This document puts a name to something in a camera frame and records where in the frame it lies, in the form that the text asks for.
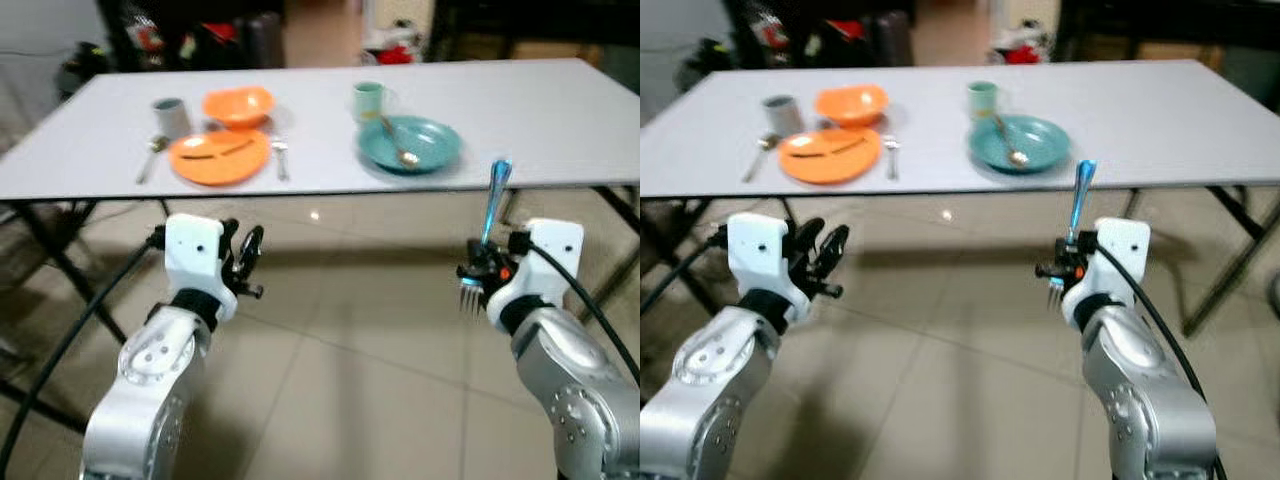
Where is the black shelf furniture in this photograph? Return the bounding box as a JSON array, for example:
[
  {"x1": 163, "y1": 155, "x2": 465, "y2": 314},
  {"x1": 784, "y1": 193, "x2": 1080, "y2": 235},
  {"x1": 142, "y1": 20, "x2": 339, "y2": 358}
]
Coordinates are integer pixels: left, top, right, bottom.
[
  {"x1": 100, "y1": 0, "x2": 287, "y2": 72},
  {"x1": 724, "y1": 0, "x2": 914, "y2": 70}
]

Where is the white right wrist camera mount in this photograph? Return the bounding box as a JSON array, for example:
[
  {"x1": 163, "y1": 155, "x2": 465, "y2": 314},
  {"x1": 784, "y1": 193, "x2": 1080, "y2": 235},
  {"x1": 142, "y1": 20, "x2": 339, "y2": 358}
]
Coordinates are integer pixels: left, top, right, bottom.
[
  {"x1": 1060, "y1": 218, "x2": 1152, "y2": 327},
  {"x1": 486, "y1": 218, "x2": 585, "y2": 327}
]

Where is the orange bowl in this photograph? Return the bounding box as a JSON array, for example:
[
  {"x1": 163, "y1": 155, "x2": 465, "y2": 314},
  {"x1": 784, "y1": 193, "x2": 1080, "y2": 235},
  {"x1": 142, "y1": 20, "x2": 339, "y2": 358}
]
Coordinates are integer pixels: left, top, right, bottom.
[
  {"x1": 202, "y1": 86, "x2": 276, "y2": 130},
  {"x1": 813, "y1": 83, "x2": 890, "y2": 129}
]

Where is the silver metal spoon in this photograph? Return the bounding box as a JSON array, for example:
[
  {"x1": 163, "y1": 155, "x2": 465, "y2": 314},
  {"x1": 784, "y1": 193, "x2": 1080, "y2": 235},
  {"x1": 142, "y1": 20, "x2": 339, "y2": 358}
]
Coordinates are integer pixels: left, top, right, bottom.
[
  {"x1": 742, "y1": 133, "x2": 780, "y2": 184},
  {"x1": 135, "y1": 135, "x2": 170, "y2": 186}
]

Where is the blue handled fork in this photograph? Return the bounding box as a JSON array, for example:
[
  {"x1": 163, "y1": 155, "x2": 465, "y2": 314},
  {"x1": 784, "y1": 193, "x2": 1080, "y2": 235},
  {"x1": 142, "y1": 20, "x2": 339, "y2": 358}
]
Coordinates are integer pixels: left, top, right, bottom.
[
  {"x1": 1044, "y1": 158, "x2": 1099, "y2": 310},
  {"x1": 459, "y1": 158, "x2": 515, "y2": 317}
]

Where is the black cabinet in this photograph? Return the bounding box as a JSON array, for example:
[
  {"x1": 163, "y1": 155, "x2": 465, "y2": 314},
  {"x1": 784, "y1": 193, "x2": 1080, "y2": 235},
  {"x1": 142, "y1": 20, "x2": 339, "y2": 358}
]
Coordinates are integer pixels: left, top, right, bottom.
[
  {"x1": 429, "y1": 0, "x2": 641, "y2": 64},
  {"x1": 1054, "y1": 0, "x2": 1280, "y2": 62}
]

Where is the black bag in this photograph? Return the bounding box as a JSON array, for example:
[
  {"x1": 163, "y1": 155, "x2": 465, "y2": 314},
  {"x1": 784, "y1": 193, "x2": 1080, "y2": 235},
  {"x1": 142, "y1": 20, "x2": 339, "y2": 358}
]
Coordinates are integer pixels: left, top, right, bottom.
[
  {"x1": 679, "y1": 37, "x2": 737, "y2": 97},
  {"x1": 54, "y1": 41, "x2": 112, "y2": 102}
]

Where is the golden metal spoon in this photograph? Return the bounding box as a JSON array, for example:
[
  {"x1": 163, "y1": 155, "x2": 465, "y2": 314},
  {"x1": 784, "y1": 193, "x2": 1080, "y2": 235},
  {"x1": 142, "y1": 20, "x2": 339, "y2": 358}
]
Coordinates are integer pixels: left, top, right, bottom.
[
  {"x1": 989, "y1": 115, "x2": 1032, "y2": 167},
  {"x1": 377, "y1": 115, "x2": 422, "y2": 169}
]

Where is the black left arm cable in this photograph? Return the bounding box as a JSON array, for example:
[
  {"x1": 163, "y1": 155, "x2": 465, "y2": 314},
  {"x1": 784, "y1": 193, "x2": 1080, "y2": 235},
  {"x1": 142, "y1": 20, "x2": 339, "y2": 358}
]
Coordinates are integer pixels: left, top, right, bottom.
[
  {"x1": 0, "y1": 225, "x2": 167, "y2": 473},
  {"x1": 640, "y1": 225, "x2": 730, "y2": 317}
]

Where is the grey cup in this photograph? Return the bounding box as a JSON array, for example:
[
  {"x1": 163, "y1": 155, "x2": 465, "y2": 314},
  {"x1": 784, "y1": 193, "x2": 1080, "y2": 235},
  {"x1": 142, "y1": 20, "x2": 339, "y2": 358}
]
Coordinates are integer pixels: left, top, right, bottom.
[
  {"x1": 151, "y1": 97, "x2": 192, "y2": 142},
  {"x1": 761, "y1": 95, "x2": 804, "y2": 139}
]

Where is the teal cup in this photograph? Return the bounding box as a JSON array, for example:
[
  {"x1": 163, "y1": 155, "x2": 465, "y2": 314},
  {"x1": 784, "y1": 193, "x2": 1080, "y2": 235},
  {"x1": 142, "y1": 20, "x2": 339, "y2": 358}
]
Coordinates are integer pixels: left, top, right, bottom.
[
  {"x1": 352, "y1": 81, "x2": 390, "y2": 125},
  {"x1": 965, "y1": 80, "x2": 1002, "y2": 122}
]

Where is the orange plate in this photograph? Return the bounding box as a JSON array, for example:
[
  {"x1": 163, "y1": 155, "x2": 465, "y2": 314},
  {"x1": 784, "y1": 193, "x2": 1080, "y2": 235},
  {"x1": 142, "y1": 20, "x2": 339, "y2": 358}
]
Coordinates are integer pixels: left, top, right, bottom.
[
  {"x1": 777, "y1": 127, "x2": 884, "y2": 186},
  {"x1": 167, "y1": 128, "x2": 272, "y2": 188}
]

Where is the teal plate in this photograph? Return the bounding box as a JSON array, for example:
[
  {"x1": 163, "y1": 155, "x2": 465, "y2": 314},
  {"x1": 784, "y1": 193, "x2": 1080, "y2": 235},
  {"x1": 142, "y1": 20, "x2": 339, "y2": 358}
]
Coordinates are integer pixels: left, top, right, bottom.
[
  {"x1": 967, "y1": 114, "x2": 1072, "y2": 174},
  {"x1": 357, "y1": 115, "x2": 464, "y2": 177}
]

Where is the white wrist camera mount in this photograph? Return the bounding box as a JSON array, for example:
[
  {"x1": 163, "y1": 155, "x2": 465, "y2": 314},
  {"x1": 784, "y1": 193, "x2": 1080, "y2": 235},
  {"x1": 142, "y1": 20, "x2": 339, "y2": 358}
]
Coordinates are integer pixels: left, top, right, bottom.
[
  {"x1": 486, "y1": 218, "x2": 585, "y2": 327},
  {"x1": 163, "y1": 213, "x2": 240, "y2": 322},
  {"x1": 726, "y1": 212, "x2": 810, "y2": 327},
  {"x1": 1060, "y1": 218, "x2": 1152, "y2": 327}
]

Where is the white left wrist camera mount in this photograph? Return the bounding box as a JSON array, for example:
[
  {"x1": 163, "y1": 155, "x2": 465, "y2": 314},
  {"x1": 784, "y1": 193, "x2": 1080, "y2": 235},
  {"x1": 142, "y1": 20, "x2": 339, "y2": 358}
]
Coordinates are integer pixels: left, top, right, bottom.
[
  {"x1": 163, "y1": 213, "x2": 240, "y2": 322},
  {"x1": 726, "y1": 212, "x2": 810, "y2": 327}
]

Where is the black table leg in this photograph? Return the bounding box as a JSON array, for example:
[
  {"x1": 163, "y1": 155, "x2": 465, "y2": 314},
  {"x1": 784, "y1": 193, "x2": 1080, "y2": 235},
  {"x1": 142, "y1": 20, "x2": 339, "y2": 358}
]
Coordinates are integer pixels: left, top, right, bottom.
[
  {"x1": 0, "y1": 200, "x2": 131, "y2": 343},
  {"x1": 1184, "y1": 185, "x2": 1280, "y2": 338},
  {"x1": 590, "y1": 185, "x2": 641, "y2": 293},
  {"x1": 640, "y1": 200, "x2": 723, "y2": 313}
]

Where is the dark chopstick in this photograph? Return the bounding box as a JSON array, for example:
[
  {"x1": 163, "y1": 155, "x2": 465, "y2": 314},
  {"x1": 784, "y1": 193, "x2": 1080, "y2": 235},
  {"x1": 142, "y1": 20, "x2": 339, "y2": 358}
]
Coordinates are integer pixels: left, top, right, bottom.
[
  {"x1": 187, "y1": 140, "x2": 255, "y2": 164},
  {"x1": 799, "y1": 138, "x2": 867, "y2": 162}
]

